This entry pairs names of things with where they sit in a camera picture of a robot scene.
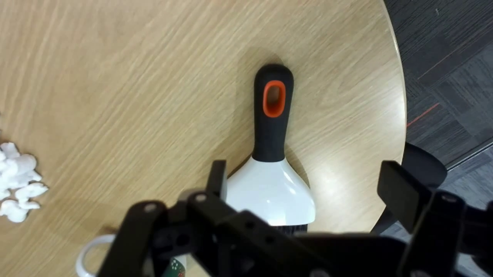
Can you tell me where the white green ceramic mug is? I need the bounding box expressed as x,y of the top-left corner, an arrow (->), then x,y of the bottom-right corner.
74,234 -> 188,277

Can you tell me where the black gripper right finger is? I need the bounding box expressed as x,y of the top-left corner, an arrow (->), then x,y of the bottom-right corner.
377,161 -> 431,219

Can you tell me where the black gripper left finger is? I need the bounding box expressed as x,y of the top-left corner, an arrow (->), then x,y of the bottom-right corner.
206,161 -> 226,197

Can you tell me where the round wooden table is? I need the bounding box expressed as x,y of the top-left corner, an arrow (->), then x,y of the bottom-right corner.
0,0 -> 407,277

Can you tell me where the white black hand broom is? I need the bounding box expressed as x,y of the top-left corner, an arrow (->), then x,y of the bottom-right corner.
220,64 -> 316,233

